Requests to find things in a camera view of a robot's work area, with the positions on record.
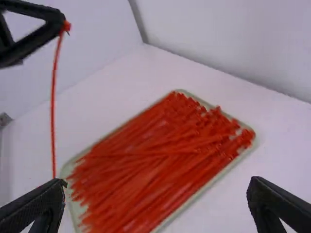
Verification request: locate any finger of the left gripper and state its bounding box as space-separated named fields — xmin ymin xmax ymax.
xmin=0 ymin=0 xmax=68 ymax=70

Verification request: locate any orange cable tie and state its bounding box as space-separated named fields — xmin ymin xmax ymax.
xmin=50 ymin=20 xmax=73 ymax=180

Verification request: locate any pale tray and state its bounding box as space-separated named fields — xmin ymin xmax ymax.
xmin=59 ymin=88 xmax=259 ymax=233

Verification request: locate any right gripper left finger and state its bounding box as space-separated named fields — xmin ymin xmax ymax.
xmin=0 ymin=178 xmax=68 ymax=233

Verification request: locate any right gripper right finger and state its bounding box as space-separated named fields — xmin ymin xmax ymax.
xmin=246 ymin=176 xmax=311 ymax=233

